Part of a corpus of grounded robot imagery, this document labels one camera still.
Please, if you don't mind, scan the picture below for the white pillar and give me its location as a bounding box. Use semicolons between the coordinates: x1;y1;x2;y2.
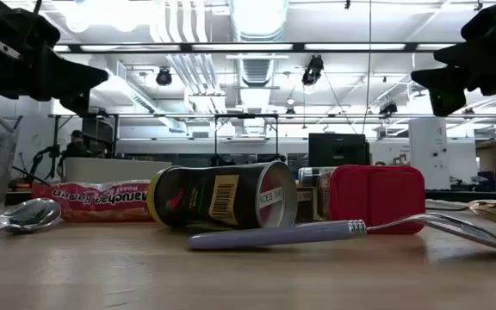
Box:
409;118;450;190

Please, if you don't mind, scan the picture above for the purple-handled silver spoon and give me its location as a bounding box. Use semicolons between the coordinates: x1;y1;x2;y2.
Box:
186;212;496;257

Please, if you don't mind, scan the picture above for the black monitor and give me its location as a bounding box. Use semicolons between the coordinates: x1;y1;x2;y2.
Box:
307;133;370;168

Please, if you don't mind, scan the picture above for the black aluminium table frame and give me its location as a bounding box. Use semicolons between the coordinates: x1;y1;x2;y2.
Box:
4;189;496;206

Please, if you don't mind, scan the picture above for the thin hanging cable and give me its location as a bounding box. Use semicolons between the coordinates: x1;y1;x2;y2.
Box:
362;0;372;135

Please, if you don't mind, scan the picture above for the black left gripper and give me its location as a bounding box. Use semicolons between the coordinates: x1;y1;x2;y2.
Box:
0;0;109;115

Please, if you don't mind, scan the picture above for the black spice can yellow lid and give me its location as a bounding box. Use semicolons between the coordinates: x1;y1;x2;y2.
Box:
146;160;299;230

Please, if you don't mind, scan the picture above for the glass spice jar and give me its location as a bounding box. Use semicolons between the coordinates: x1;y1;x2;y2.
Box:
298;166;338;189

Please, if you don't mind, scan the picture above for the black ceiling camera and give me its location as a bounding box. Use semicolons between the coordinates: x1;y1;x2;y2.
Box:
301;54;325;86

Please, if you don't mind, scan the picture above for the plain silver spoon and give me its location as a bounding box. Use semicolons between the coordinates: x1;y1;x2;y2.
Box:
0;197;62;249

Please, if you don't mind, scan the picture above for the red ramen noodle packet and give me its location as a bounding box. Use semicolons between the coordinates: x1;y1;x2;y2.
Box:
31;179;152;223

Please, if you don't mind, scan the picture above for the silver ventilation duct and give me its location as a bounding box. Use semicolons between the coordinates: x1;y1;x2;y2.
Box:
229;0;290;134

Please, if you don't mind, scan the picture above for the black ceiling spotlight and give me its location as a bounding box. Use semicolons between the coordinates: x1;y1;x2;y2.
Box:
155;67;174;87
379;102;399;118

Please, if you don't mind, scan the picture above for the person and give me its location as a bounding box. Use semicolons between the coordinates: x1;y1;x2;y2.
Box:
56;128;94;180

